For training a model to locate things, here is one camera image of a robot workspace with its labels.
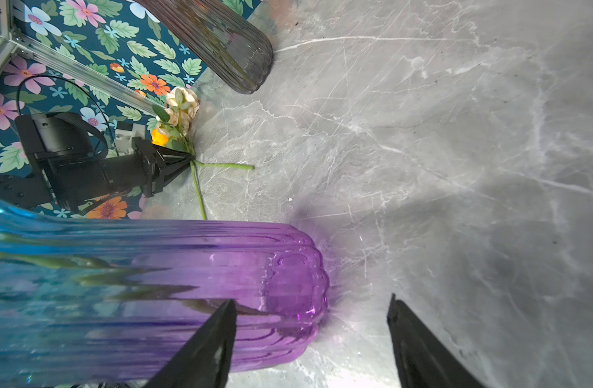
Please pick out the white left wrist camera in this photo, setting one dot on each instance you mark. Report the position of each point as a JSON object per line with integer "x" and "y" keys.
{"x": 125, "y": 132}

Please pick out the dark pink ribbed glass vase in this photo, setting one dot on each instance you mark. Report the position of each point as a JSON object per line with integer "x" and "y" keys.
{"x": 234, "y": 49}

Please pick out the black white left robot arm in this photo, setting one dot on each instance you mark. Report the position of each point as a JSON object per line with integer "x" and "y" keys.
{"x": 67, "y": 168}

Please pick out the purple blue ribbed glass vase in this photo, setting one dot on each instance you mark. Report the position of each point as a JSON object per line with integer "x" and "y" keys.
{"x": 96, "y": 301}

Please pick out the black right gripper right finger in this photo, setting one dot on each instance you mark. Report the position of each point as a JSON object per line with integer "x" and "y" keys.
{"x": 421, "y": 359}

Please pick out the cream peony flower stem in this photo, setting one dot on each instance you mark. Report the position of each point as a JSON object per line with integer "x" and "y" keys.
{"x": 176, "y": 117}

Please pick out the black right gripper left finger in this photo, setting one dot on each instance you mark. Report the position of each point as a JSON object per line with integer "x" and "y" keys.
{"x": 205, "y": 360}

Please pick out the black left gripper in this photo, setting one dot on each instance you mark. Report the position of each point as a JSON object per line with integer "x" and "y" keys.
{"x": 66, "y": 167}

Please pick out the orange yellow artificial rose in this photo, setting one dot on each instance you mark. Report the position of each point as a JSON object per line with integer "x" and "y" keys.
{"x": 161, "y": 138}

